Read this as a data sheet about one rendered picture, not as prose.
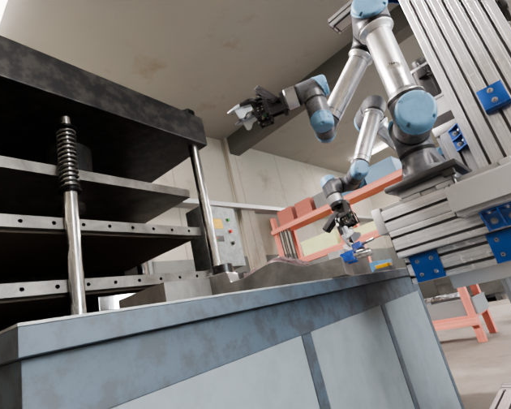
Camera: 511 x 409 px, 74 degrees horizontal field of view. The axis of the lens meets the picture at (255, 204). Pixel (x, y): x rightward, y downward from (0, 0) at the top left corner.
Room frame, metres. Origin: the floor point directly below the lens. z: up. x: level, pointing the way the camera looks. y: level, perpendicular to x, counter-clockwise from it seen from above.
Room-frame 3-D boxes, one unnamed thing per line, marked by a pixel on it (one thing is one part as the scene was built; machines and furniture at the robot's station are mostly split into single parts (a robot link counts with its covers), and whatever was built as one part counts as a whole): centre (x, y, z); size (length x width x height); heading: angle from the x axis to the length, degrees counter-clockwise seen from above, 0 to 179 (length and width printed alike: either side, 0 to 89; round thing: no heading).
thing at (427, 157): (1.10, -0.58, 1.09); 0.15 x 0.15 x 0.10
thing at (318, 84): (1.04, -0.29, 1.43); 0.11 x 0.08 x 0.09; 75
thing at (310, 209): (4.72, -1.19, 1.11); 2.42 x 0.68 x 2.23; 50
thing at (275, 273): (1.25, -0.01, 0.86); 0.50 x 0.26 x 0.11; 73
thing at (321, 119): (1.06, -0.29, 1.34); 0.11 x 0.08 x 0.11; 165
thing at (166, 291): (0.92, 0.29, 0.84); 0.20 x 0.15 x 0.07; 55
